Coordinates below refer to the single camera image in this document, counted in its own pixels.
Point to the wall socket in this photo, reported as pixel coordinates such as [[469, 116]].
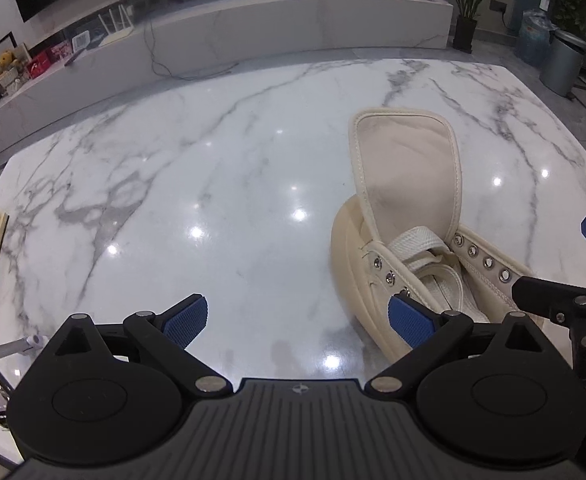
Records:
[[498, 6]]

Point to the white router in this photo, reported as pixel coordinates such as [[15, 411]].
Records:
[[118, 37]]

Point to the red gift box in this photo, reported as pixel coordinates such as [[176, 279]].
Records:
[[38, 66]]

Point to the black remote control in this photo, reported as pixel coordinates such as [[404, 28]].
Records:
[[72, 58]]

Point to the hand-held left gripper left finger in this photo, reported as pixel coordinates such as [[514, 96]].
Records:
[[188, 320]]

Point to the beige canvas shoe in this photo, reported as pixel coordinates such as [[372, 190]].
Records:
[[403, 160]]

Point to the yellow teddy bear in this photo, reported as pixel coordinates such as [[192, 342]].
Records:
[[5, 60]]

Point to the white desk clock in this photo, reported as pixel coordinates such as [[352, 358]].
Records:
[[80, 41]]

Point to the white marble tv cabinet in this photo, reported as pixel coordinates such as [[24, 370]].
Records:
[[273, 30]]

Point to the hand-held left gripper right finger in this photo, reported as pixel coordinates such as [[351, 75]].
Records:
[[410, 320]]

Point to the blue water jug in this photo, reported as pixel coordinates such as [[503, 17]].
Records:
[[533, 40]]

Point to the pink gift box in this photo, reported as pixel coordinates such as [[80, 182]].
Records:
[[60, 52]]

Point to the white shoelace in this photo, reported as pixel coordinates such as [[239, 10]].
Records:
[[418, 240]]

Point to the grey trash bin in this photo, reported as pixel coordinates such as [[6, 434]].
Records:
[[563, 65]]

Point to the potted plant black pot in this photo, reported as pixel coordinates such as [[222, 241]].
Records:
[[465, 32]]

